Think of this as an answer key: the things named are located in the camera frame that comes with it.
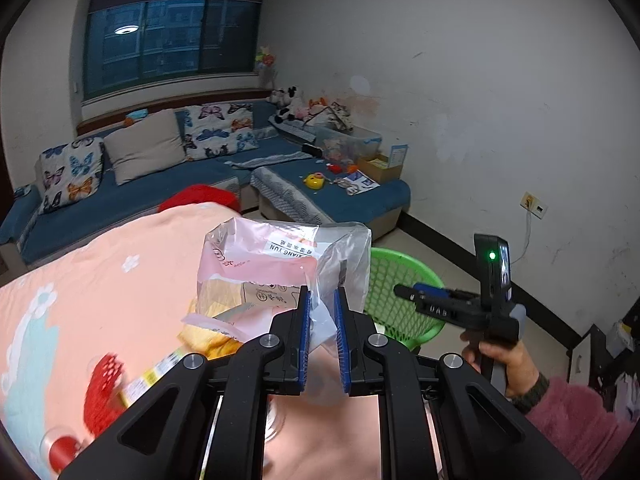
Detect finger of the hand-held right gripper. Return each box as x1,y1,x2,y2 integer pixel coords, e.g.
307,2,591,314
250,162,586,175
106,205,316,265
393,283,484,330

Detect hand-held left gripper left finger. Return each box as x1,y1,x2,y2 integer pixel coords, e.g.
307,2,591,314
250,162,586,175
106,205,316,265
57,285,313,480

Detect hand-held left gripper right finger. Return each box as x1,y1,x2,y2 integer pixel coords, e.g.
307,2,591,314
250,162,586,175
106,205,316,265
334,285,583,480

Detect green plastic basket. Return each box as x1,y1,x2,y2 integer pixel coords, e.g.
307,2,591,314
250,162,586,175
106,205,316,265
362,247,446,353

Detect clear pink plastic bag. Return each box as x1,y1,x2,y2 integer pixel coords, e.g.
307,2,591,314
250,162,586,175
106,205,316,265
181,217,373,408

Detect orange peel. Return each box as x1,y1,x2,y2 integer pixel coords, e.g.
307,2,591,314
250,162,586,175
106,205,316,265
177,310,247,362

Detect person's right forearm pink sleeve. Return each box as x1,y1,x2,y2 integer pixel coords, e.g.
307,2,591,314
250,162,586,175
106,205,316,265
509,372,640,480

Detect person's right hand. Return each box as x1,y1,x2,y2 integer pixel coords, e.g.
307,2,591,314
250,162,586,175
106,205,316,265
461,341,541,400

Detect dark cabinet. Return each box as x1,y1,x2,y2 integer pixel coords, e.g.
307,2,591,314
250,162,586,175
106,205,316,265
565,297,640,413

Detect blue white leaflet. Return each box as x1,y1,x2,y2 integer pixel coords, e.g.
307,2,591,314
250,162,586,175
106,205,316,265
344,170,382,197

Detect cardboard box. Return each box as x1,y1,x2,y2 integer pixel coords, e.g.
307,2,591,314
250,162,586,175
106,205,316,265
357,154,404,185

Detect yellow snack wrapper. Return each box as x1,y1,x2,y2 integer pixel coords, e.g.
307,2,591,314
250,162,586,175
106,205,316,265
122,347,188,406

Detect red cloth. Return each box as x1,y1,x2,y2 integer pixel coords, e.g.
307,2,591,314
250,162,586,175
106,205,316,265
157,184,241,214

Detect clear plastic storage bin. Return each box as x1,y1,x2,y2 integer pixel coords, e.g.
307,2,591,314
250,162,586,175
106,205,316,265
315,126,384,169

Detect grey cloth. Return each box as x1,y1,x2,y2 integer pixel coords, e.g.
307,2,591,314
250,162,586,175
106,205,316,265
225,151,314,169

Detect red white dotted wrapper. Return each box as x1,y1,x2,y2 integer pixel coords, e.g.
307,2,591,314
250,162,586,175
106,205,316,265
82,354,128,433

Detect pink flower printed blanket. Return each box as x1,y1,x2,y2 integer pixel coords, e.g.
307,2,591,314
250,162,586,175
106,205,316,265
0,202,383,480

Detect blue corner sofa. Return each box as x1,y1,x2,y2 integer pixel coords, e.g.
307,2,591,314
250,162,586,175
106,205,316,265
0,100,412,267

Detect butterfly print pillow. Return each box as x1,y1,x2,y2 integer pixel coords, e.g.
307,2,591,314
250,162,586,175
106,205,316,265
37,137,106,214
182,102,261,162

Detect black white plush toy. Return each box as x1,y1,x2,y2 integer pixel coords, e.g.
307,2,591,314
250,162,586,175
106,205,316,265
270,87,307,124

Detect beige pillow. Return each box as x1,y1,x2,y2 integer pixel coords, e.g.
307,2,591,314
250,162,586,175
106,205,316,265
104,109,189,186

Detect clear cup with red base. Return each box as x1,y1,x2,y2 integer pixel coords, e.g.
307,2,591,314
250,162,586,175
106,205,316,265
39,425,96,476

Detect colourful pinwheel toy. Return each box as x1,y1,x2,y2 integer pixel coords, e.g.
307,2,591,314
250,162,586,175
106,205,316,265
253,44,279,75

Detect window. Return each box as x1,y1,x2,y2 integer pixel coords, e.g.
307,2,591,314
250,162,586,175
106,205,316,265
82,0,264,104

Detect white cable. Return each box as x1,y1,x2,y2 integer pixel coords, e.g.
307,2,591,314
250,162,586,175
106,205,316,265
514,207,534,267

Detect wall socket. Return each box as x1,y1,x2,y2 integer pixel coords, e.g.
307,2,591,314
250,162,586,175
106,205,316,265
521,192,550,219

